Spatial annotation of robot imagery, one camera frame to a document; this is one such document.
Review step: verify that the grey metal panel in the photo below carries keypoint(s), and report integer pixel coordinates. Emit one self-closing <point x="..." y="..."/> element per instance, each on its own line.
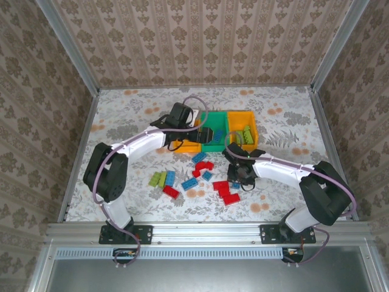
<point x="206" y="276"/>

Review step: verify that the green plastic bin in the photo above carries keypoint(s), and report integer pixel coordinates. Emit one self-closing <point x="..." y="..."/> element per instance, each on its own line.
<point x="217" y="120"/>

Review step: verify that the green lego brick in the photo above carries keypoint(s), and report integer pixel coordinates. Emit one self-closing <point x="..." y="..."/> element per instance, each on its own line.
<point x="154" y="179"/>
<point x="247" y="130"/>
<point x="163" y="179"/>
<point x="238" y="136"/>
<point x="249" y="140"/>

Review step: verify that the small blue lego brick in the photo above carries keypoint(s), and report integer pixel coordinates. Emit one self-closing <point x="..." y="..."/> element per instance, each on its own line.
<point x="207" y="175"/>

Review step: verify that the red arch lego brick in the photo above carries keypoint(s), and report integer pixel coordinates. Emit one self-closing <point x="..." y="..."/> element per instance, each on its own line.
<point x="199" y="165"/>

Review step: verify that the black connector board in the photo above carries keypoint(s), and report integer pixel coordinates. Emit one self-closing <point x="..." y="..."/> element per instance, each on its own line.
<point x="293" y="254"/>
<point x="121" y="255"/>

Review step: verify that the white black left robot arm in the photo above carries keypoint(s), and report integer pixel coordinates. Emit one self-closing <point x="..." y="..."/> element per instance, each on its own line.
<point x="143" y="143"/>

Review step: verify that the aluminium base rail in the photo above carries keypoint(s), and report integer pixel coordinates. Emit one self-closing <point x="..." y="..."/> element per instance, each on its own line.
<point x="206" y="232"/>

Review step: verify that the aluminium frame post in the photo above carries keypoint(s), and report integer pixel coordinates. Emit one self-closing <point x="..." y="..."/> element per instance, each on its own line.
<point x="338" y="45"/>
<point x="71" y="48"/>

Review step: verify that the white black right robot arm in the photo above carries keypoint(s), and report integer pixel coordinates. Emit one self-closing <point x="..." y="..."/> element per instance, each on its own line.
<point x="279" y="170"/>

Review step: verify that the small red lego brick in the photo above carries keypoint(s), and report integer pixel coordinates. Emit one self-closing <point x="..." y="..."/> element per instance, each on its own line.
<point x="197" y="173"/>

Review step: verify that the thin aluminium wall rail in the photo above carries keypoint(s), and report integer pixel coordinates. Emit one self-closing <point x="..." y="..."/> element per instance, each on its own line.
<point x="206" y="86"/>

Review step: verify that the orange plastic bin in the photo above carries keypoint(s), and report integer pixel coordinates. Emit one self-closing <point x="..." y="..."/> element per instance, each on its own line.
<point x="188" y="148"/>
<point x="240" y="120"/>

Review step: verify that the aluminium side rail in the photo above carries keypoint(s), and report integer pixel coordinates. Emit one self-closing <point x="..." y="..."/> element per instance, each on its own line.
<point x="86" y="130"/>
<point x="322" y="121"/>

